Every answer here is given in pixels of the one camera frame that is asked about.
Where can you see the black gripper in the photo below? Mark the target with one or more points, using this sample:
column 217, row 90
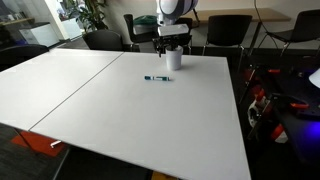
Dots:
column 166, row 40

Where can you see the white ceramic mug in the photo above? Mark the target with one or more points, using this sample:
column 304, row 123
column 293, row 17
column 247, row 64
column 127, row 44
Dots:
column 174, row 61

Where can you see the black marker pen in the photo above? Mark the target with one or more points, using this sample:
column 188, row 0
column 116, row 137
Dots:
column 156, row 78

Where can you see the black chair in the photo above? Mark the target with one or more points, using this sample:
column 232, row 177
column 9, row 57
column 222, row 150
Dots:
column 103, row 40
column 130, row 25
column 228, row 30
column 305, row 26
column 20, row 55
column 186, row 38

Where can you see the green potted plant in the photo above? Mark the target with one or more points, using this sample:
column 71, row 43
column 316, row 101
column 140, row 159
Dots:
column 91, row 15

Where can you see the white planter box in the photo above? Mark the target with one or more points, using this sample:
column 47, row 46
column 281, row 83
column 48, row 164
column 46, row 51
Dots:
column 71, row 28

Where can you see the white plastic object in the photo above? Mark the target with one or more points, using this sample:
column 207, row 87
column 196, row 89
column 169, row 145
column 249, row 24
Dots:
column 255, row 111

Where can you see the white low cabinet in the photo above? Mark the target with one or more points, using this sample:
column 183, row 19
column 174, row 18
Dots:
column 38, row 35

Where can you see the white table foot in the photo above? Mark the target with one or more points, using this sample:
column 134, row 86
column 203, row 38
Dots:
column 55, row 143

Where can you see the black robot stand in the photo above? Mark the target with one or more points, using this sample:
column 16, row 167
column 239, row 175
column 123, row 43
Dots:
column 300, row 136

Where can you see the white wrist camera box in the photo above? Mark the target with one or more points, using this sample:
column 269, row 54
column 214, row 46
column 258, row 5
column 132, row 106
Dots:
column 173, row 30

